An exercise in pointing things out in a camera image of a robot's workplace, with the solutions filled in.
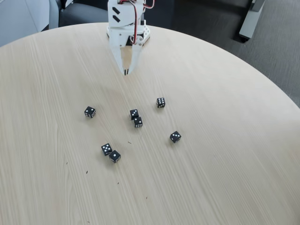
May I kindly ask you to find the red and black servo cable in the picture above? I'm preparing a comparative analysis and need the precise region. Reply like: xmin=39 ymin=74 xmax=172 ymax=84
xmin=116 ymin=0 xmax=157 ymax=45

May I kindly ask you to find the white cabinet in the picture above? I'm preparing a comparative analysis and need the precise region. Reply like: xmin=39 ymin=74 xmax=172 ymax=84
xmin=0 ymin=0 xmax=59 ymax=47

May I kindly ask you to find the black office chair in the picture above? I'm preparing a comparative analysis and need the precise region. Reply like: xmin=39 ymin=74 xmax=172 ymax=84
xmin=58 ymin=0 xmax=111 ymax=28

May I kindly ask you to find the grey desk leg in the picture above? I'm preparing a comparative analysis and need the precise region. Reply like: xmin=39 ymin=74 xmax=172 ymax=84
xmin=239 ymin=0 xmax=267 ymax=39

